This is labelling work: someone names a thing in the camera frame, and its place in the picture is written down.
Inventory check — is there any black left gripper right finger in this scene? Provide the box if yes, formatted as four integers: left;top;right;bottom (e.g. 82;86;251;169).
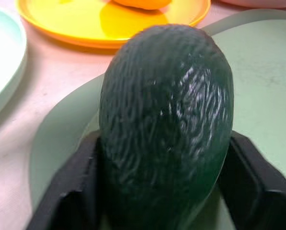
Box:
218;131;286;230

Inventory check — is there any pink plate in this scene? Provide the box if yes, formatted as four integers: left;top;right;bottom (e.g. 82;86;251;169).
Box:
216;0;286;7

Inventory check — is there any dark green avocado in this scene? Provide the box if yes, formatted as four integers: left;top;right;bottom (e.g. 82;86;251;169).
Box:
98;23;236;230

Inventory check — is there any sage green plate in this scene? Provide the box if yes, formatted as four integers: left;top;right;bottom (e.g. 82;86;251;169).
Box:
30;9;286;213

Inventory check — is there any yellow plate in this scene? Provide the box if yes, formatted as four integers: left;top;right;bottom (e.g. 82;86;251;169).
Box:
15;0;212;50

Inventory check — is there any orange fruit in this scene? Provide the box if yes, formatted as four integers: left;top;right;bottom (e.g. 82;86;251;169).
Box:
110;0;170;11

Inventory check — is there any mint green plate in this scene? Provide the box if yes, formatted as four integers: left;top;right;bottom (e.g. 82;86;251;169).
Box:
0;4;28;125

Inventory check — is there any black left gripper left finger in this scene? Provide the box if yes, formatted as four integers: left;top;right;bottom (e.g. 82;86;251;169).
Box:
26;130;110;230

